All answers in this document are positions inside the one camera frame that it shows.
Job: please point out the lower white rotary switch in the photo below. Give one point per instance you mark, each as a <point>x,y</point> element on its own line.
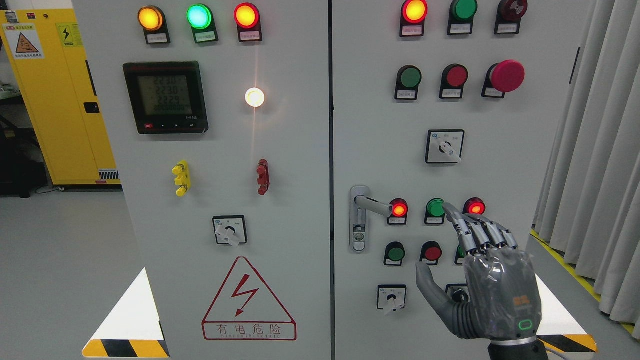
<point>391,297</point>

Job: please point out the red lit indicator top right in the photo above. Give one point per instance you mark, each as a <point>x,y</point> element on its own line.
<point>412,18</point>

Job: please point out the silver door handle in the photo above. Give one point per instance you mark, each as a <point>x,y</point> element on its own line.
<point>360,204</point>

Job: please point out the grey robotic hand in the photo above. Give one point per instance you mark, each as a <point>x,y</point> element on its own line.
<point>505,305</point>

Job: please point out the red terminal connector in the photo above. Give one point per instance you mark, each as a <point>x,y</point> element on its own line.
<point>263,177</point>

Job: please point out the yellow safety cabinet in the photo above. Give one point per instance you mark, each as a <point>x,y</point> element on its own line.
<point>46,51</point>

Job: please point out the grey right cabinet door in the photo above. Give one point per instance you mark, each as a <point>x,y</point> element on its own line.
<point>380,142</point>

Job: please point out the green push button lower right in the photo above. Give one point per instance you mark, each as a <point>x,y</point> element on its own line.
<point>460,254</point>

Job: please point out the red-orange indicator light left door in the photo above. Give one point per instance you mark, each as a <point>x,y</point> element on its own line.
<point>248,21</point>

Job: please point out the white lit indicator light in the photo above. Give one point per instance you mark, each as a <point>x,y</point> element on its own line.
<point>255,97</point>

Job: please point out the grey curtain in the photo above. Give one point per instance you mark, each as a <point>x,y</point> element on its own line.
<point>589,208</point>

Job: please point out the red lit indicator lower right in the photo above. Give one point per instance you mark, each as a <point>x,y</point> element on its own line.
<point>475,206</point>

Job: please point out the red emergency stop button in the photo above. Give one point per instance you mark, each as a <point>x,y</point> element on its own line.
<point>503,77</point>

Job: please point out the red push button upper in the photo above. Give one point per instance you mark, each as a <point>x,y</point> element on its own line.
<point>453,79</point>

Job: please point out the grey cabinet door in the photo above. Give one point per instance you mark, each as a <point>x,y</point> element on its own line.
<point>380,142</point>
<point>288,228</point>

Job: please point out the green indicator top right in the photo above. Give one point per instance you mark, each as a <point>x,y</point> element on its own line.
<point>461,17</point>

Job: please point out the black key selector switch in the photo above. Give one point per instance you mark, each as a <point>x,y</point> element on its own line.
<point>458,292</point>

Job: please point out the red push button lower middle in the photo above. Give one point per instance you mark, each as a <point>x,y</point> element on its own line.
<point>430,253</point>

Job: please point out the red push button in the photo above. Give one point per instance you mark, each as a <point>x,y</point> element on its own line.
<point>430,253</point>
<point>453,79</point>

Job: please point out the red high voltage warning sticker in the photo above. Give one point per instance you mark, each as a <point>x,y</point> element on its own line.
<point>246,309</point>

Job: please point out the dark red buzzer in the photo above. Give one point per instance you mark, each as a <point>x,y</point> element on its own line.
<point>508,16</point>

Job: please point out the red lit indicator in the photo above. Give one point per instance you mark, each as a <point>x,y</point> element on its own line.
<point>412,18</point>
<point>475,206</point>
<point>399,212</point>

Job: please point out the green indicator lower middle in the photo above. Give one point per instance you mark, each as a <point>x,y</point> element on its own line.
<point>434,212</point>

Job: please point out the left door rotary switch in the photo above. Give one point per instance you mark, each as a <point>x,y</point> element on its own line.
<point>230,230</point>

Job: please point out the door rotary switch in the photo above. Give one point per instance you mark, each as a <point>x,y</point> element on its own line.
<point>230,230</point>
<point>444,146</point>

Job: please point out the green push button lower left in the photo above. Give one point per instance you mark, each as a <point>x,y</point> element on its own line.
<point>394,254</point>

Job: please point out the grey left cabinet door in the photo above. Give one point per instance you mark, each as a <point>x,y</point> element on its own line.
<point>288,228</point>

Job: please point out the right door upper rotary switch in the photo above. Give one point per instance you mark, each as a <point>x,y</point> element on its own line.
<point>444,146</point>

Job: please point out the green push button upper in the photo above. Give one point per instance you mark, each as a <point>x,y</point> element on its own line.
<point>407,83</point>

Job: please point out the black digital power meter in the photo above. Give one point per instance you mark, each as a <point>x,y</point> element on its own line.
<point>167,97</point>

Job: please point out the green lit indicator light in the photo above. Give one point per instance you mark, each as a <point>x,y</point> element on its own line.
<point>202,23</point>

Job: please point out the yellow terminal connector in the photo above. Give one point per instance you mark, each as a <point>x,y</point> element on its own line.
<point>182,178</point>

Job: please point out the orange indicator light top left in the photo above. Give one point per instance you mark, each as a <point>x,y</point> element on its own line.
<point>154,24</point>

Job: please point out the red lit indicator lower left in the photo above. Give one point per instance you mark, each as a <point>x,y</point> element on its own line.
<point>399,212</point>

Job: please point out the green push button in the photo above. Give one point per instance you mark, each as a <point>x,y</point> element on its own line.
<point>460,254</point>
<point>394,254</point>
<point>407,83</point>

